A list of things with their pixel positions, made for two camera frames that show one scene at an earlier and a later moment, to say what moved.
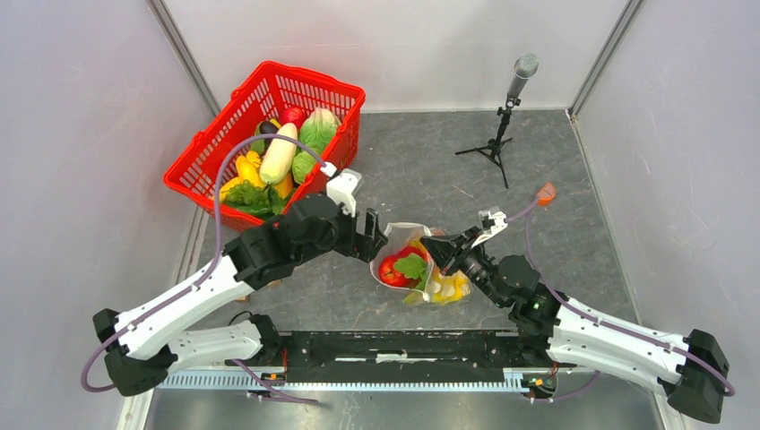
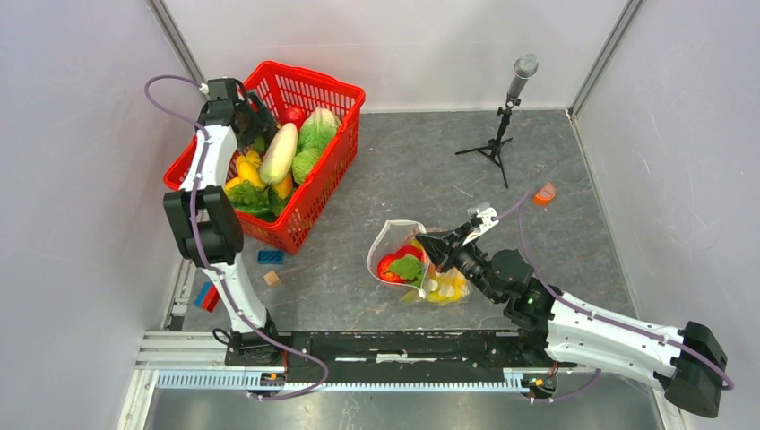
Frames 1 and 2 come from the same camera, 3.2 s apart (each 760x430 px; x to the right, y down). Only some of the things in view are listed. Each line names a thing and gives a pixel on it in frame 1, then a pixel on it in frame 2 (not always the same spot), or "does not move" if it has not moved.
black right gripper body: (472, 260) does not move
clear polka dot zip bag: (404, 261) does not move
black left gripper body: (349, 242) to (255, 124)
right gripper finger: (440, 249) does not move
